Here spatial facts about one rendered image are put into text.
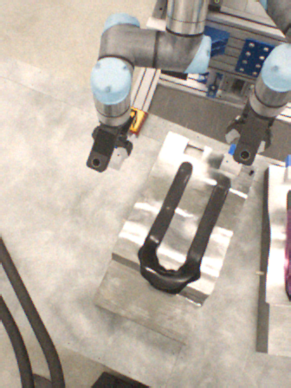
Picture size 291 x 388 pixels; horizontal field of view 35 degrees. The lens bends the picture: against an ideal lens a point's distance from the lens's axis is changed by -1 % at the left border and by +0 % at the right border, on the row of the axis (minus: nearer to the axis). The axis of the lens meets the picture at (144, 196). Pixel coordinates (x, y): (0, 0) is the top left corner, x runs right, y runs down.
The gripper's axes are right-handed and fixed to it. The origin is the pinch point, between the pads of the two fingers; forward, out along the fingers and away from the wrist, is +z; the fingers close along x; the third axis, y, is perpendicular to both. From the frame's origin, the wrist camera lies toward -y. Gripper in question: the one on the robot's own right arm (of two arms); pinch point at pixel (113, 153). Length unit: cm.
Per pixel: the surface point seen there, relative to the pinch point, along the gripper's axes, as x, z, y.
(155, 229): -17.5, 3.9, -13.1
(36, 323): -0.4, 4.6, -45.6
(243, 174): -33.1, 6.0, 10.8
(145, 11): 37, 95, 112
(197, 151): -19.1, 8.7, 12.8
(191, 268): -29.6, 4.7, -18.2
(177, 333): -32.8, 8.9, -34.1
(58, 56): 67, 95, 69
